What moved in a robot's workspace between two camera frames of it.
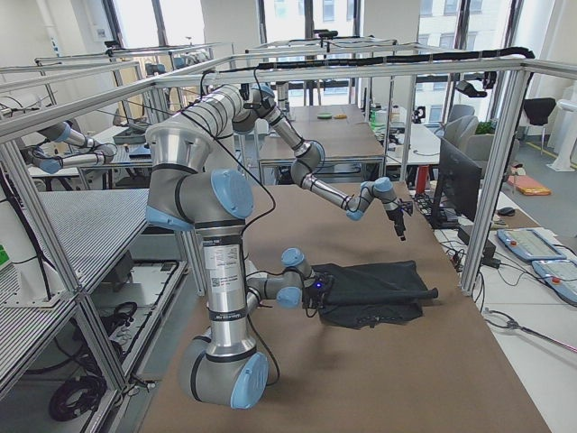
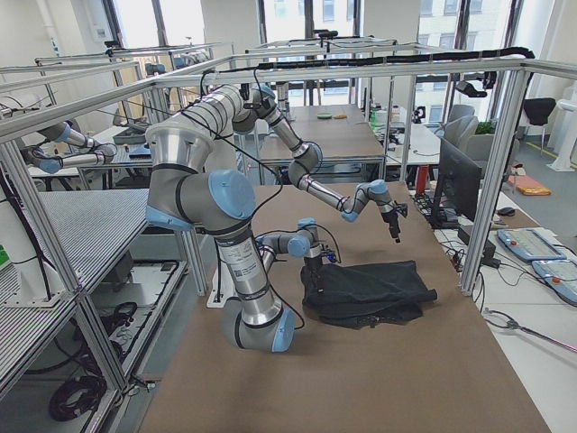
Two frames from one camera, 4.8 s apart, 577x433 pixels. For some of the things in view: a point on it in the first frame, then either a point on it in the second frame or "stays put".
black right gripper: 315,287 → 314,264
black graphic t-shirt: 373,294 stays put
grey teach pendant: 530,244 stays put
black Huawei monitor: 458,187 stays put
